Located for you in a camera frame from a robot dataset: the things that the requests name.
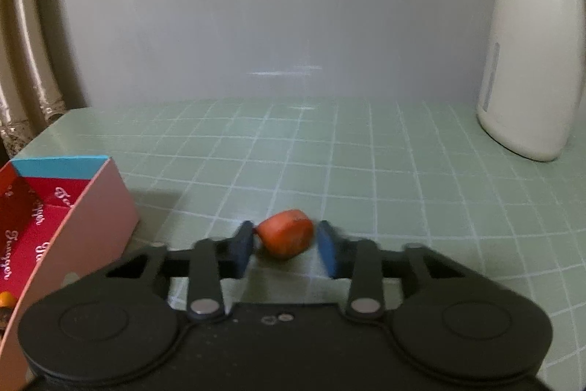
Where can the orange carrot chunk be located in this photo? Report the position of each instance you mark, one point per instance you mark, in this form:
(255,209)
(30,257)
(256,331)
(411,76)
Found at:
(286,235)

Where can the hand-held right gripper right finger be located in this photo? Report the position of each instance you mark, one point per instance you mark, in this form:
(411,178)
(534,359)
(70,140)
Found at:
(327,251)

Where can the colourful cardboard box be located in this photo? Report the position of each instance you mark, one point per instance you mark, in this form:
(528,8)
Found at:
(91,217)

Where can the beige satin curtain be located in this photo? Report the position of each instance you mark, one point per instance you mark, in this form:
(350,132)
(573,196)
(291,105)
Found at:
(27,29)

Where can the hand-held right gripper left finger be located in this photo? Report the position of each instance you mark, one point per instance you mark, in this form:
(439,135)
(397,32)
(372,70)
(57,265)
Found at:
(242,249)

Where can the green grid table mat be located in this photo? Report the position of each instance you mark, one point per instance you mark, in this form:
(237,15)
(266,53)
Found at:
(412,166)

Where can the cream thermos jug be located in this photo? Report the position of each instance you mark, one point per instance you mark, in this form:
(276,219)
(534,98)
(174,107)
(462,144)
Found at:
(531,52)

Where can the small mandarin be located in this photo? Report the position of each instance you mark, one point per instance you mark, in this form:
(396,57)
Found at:
(4,299)

